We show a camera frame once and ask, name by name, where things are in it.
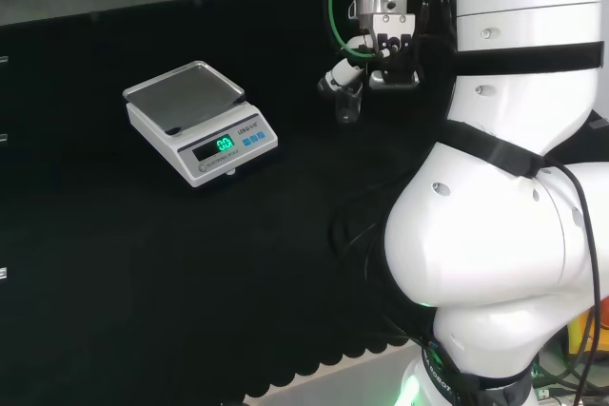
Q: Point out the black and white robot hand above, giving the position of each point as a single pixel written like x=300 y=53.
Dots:
x=392 y=52

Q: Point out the small clear glass beaker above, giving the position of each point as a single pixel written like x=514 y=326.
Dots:
x=348 y=109

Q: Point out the white electronic balance steel pan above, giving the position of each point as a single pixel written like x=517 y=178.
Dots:
x=214 y=140

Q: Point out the black bench cloth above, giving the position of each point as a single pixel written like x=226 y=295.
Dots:
x=143 y=258

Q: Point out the pale board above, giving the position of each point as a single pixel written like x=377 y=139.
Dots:
x=333 y=377

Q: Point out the yellow stop button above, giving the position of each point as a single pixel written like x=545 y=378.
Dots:
x=578 y=330

